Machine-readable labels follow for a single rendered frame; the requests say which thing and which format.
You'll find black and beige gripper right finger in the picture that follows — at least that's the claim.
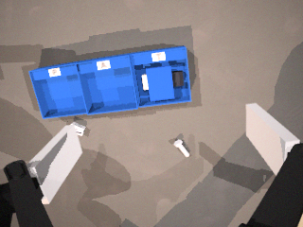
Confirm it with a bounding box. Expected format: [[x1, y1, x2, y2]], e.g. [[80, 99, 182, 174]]
[[239, 103, 303, 227]]

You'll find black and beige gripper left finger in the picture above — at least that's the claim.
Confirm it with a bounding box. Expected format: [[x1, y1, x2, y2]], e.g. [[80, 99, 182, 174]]
[[0, 125, 82, 227]]

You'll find blue rack of three bins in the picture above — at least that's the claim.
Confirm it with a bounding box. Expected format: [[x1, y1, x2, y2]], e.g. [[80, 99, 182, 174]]
[[29, 46, 191, 119]]

